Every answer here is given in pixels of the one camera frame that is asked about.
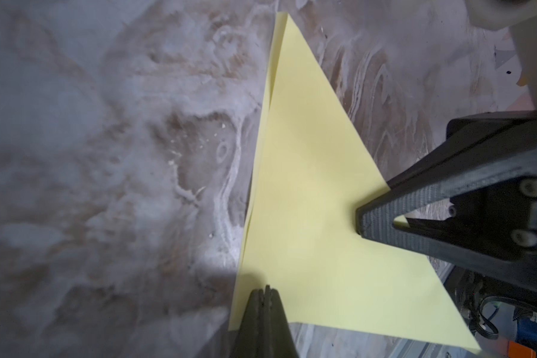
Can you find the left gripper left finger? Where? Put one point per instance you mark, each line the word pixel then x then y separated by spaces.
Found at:
pixel 249 342

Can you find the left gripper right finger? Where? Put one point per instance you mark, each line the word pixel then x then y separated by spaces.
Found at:
pixel 277 337

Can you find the yellow square paper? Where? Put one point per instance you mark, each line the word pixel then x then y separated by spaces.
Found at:
pixel 311 172

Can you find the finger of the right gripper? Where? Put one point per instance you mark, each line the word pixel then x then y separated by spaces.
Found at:
pixel 471 202

